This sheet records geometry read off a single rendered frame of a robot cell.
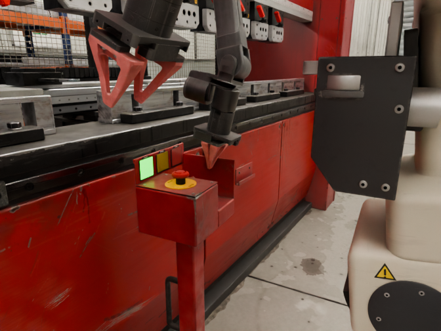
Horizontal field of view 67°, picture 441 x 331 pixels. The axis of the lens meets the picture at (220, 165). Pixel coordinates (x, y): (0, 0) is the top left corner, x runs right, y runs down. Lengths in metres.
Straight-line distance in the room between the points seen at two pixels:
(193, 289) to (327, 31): 1.98
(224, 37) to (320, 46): 1.76
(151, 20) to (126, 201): 0.65
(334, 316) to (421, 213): 1.24
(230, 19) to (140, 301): 0.85
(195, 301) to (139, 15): 0.72
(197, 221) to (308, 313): 1.02
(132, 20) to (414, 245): 0.42
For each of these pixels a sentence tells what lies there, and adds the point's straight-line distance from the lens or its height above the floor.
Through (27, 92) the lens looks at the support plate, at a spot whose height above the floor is 1.00.
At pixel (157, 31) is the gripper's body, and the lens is 0.40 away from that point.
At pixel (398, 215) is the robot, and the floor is 0.86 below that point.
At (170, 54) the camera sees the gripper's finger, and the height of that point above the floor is 1.05.
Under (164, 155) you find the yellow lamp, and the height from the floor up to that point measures 0.82.
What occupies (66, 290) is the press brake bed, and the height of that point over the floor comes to 0.52.
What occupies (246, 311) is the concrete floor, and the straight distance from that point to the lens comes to 1.61.
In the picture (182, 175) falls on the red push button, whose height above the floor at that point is 0.81.
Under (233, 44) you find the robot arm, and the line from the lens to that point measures 0.75.
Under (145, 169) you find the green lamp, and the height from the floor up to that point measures 0.81.
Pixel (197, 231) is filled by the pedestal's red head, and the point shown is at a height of 0.70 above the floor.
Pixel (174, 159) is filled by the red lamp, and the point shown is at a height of 0.80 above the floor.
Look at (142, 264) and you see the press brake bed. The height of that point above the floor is 0.46.
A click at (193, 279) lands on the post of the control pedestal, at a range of 0.89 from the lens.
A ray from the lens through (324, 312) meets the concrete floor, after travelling 1.66.
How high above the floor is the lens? 1.03
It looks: 16 degrees down
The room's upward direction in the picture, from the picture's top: straight up
